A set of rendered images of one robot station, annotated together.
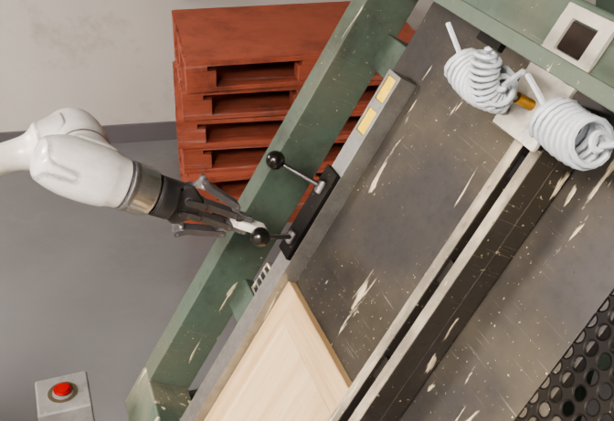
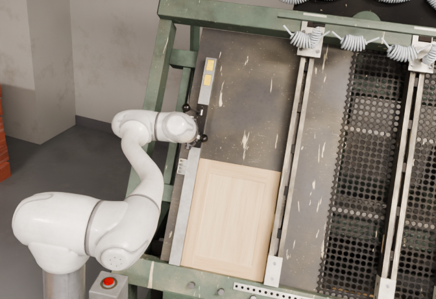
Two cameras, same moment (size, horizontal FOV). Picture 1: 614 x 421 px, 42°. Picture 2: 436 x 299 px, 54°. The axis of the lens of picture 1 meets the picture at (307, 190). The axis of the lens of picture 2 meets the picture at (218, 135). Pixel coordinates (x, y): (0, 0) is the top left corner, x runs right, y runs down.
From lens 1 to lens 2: 156 cm
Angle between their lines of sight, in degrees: 54
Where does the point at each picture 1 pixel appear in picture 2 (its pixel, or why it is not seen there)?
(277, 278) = (196, 158)
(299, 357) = (231, 178)
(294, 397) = (240, 192)
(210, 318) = not seen: hidden behind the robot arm
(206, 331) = not seen: hidden behind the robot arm
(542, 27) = (295, 23)
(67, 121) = (145, 113)
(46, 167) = (186, 126)
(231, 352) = (188, 202)
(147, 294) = not seen: outside the picture
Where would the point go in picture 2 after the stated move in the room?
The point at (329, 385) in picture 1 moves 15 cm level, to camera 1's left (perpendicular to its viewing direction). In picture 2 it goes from (257, 175) to (242, 190)
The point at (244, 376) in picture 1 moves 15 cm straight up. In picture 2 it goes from (200, 206) to (203, 178)
